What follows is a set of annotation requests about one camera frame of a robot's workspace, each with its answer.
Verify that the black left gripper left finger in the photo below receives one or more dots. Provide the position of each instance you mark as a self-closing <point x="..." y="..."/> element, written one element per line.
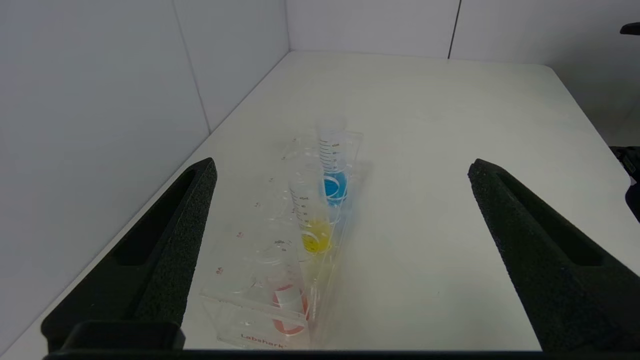
<point x="165" y="260"/>

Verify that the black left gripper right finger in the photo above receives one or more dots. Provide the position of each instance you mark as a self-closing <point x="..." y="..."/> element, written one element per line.
<point x="550" y="270"/>

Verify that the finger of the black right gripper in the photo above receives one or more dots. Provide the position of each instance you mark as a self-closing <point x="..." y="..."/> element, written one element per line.
<point x="633" y="200"/>

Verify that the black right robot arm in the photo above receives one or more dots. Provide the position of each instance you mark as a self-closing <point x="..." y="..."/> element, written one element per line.
<point x="631" y="28"/>

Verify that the clear acrylic test tube rack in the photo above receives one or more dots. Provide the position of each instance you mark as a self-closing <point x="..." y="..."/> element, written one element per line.
<point x="260" y="280"/>

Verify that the test tube with yellow pigment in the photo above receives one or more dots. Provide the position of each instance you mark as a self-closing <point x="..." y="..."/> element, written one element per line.
<point x="315" y="240"/>

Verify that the test tube with blue pigment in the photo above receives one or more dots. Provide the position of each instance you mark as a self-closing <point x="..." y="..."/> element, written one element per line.
<point x="334" y="185"/>

